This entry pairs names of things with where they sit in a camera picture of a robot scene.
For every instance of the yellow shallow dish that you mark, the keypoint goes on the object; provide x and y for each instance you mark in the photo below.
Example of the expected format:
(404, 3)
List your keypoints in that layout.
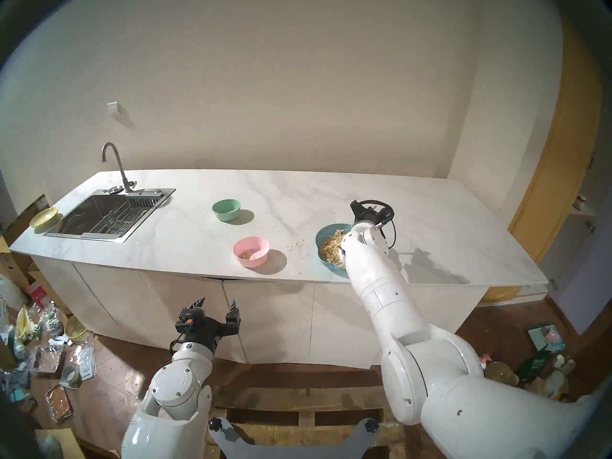
(44, 217)

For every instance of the curved metal faucet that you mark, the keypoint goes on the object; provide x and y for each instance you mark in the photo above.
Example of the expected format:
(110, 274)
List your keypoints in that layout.
(122, 171)

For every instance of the white plastic bag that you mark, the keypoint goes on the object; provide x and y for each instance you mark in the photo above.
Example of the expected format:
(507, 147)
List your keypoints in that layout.
(10, 293)

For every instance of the scattered oat flakes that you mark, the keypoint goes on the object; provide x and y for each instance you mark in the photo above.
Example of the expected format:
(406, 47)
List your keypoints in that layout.
(297, 246)

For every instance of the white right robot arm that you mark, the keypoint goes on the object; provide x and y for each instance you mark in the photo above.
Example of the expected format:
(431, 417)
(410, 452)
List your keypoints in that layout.
(382, 295)

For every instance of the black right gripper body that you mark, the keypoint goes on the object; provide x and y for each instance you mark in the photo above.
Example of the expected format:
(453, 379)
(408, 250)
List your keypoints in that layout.
(358, 213)

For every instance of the pink plastic bowl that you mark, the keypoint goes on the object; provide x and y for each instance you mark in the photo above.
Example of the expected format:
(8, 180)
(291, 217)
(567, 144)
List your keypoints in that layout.
(260, 255)

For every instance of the clear labelled packet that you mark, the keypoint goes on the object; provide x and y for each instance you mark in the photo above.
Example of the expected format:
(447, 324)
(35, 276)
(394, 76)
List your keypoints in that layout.
(85, 362)

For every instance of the wooden door frame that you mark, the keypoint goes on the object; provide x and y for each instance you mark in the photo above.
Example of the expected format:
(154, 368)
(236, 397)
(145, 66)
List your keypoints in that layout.
(559, 176)

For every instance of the red box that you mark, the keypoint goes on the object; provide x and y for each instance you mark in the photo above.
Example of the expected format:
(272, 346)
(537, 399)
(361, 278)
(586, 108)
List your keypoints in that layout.
(38, 293)

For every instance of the white mug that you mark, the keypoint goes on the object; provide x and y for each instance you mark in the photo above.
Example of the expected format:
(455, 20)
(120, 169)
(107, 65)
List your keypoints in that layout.
(70, 375)

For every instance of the brown cardboard box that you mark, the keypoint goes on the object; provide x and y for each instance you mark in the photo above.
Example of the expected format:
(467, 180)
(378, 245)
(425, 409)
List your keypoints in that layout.
(19, 224)

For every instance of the olive glass bowl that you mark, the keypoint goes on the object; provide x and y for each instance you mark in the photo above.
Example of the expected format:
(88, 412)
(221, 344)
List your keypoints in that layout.
(502, 373)

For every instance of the small jar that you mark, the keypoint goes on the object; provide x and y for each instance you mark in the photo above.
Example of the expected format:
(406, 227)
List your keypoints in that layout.
(579, 202)

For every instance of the white wall shelf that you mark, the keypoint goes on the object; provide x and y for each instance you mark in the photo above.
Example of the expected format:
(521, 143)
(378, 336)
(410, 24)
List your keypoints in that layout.
(583, 214)

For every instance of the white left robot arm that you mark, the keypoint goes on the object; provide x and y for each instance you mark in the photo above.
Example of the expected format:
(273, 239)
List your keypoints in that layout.
(177, 391)

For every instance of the stainless steel sink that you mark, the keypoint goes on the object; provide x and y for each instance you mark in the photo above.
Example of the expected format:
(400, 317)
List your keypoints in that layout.
(86, 214)

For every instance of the wicker basket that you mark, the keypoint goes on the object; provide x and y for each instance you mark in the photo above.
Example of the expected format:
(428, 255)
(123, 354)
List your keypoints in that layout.
(76, 328)

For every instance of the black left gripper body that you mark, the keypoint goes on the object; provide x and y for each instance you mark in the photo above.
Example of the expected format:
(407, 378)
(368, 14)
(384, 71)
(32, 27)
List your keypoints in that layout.
(205, 326)

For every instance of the tan cardboard sheet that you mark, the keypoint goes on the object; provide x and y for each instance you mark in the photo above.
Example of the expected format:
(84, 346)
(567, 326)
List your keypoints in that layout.
(62, 443)

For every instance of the wooden pallet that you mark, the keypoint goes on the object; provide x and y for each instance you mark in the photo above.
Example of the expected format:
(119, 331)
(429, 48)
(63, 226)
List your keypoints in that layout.
(287, 398)

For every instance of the blue flower-shaped bowl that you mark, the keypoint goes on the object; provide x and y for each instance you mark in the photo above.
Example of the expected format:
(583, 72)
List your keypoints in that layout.
(327, 229)

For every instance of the white wall socket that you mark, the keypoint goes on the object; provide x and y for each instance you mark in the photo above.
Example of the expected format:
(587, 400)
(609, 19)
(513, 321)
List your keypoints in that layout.
(113, 108)

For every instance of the white counter cabinet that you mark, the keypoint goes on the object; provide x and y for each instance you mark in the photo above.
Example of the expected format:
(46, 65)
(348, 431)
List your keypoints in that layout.
(277, 319)

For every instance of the green plastic bowl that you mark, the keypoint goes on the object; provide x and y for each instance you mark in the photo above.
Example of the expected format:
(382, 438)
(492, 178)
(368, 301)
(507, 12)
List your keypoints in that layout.
(226, 212)

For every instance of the scooped oat flakes portion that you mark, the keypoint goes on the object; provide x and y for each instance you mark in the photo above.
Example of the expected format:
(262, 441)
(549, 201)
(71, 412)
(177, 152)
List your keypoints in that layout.
(246, 255)

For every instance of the oat cereal pile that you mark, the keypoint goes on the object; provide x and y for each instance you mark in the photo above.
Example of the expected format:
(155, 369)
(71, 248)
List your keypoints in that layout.
(331, 247)

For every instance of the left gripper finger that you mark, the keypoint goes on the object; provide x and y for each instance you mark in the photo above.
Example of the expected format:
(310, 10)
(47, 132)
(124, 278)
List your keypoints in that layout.
(197, 304)
(234, 311)

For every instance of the tray with brown food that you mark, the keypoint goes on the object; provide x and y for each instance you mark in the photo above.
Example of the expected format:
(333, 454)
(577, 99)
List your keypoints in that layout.
(59, 403)

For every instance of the clear plastic tray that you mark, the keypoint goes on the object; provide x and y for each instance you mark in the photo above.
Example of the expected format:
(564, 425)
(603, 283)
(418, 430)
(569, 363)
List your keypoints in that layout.
(48, 359)

